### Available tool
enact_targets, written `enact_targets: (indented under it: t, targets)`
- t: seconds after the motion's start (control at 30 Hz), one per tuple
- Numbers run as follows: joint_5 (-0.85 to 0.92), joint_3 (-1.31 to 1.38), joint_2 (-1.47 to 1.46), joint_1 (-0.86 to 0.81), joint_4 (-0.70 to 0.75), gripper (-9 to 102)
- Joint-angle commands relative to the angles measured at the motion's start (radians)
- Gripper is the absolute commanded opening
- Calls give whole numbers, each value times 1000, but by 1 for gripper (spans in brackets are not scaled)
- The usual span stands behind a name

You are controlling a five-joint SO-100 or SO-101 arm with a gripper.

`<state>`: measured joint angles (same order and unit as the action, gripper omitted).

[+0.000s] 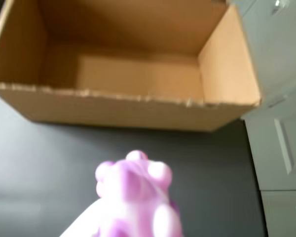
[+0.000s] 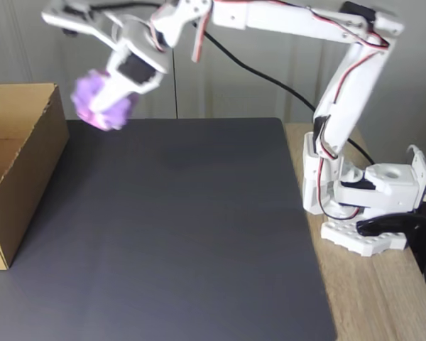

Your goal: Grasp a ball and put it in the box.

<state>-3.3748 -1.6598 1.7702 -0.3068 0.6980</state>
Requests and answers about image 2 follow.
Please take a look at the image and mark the purple pink bumpy ball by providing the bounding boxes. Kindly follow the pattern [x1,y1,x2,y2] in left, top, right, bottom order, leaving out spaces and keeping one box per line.
[71,68,141,134]

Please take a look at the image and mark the brown cardboard box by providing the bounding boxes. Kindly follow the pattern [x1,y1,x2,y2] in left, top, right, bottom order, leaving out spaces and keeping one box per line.
[0,83,71,271]

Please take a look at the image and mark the dark grey table mat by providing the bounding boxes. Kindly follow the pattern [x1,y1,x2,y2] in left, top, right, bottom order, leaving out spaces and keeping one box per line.
[0,118,339,341]

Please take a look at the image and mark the black table clamp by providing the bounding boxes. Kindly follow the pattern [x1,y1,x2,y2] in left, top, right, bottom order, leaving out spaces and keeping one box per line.
[355,214,426,275]

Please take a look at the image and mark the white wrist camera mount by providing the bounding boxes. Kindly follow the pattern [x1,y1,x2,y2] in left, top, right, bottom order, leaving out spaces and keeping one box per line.
[41,0,129,55]

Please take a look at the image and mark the black camera cable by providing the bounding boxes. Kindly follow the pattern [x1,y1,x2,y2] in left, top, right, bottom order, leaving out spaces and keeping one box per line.
[87,1,376,166]

